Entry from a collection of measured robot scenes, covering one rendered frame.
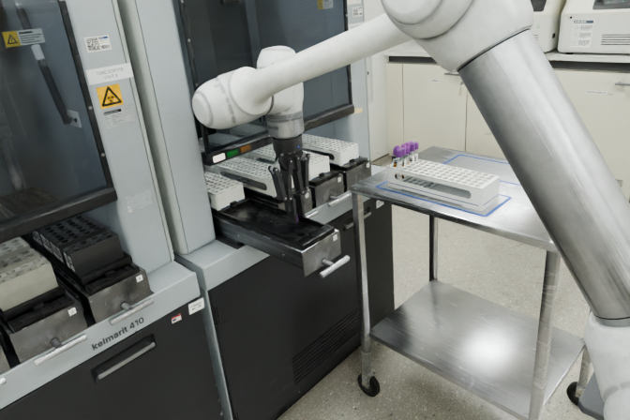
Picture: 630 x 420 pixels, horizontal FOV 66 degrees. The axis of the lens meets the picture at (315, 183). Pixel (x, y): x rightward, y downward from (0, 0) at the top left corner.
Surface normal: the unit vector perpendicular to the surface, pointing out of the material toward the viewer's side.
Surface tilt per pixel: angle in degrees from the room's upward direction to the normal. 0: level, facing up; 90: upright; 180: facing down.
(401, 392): 0
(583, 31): 90
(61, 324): 90
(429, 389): 0
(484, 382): 0
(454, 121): 90
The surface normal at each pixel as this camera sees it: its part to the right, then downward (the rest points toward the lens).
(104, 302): 0.73, 0.20
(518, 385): -0.08, -0.92
